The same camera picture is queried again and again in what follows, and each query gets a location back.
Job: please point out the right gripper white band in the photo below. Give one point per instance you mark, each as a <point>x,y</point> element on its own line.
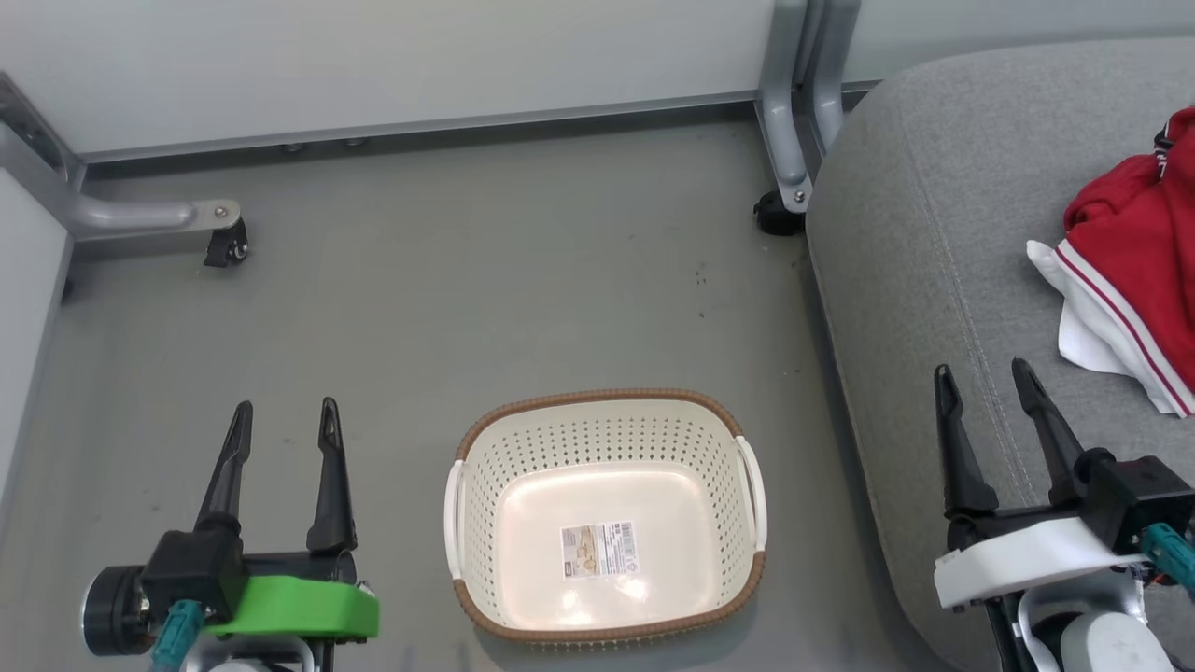
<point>1018,560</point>

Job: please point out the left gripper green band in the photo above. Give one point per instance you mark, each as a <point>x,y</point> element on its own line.
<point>289,602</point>

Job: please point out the red shorts white lining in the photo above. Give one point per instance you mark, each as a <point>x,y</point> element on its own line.
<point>1139,261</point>

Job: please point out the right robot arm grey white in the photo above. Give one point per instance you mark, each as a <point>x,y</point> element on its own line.
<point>1102,644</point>

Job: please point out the grey fabric sofa seat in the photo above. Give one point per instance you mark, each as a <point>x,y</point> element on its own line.
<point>934,233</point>

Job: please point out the cream perforated laundry basket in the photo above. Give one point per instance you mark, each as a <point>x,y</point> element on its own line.
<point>597,439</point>

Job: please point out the black caster wheel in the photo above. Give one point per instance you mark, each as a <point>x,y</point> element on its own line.
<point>775,215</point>
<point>227,244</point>

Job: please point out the paper label sticker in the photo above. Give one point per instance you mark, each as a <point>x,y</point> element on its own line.
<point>600,549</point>

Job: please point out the grey metal frame leg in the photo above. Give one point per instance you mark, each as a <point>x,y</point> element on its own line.
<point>121,216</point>
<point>784,93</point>

